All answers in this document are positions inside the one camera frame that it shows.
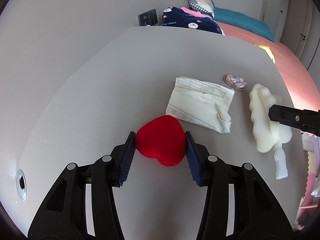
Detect red heart box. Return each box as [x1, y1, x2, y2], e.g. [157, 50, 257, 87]
[135, 115, 186, 167]

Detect pink bed sheet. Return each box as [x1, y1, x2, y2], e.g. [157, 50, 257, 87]
[218, 22, 319, 111]

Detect folded lined paper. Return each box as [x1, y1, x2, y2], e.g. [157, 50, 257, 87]
[166, 77, 235, 133]

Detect purple gingham flower clip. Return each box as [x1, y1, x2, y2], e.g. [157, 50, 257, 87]
[223, 74, 247, 90]

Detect yellow chick plush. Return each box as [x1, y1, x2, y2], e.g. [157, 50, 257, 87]
[255, 44, 276, 64]

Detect foam puzzle floor mat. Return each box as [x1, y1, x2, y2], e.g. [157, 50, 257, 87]
[293, 132, 320, 230]

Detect closet door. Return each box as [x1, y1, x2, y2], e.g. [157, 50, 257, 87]
[260, 0, 318, 71]

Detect teal pillow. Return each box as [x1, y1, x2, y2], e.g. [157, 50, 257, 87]
[214, 7, 274, 42]

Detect metal desk grommet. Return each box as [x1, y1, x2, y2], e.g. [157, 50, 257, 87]
[16, 170, 27, 201]

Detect navy patterned blanket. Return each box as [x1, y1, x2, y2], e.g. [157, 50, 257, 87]
[162, 7, 224, 35]

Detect pink folded clothes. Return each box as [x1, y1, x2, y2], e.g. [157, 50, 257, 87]
[181, 7, 208, 18]

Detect grey patterned pillow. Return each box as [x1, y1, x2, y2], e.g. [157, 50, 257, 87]
[188, 0, 215, 18]

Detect black wall socket panel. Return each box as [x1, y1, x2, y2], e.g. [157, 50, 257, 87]
[138, 9, 158, 26]

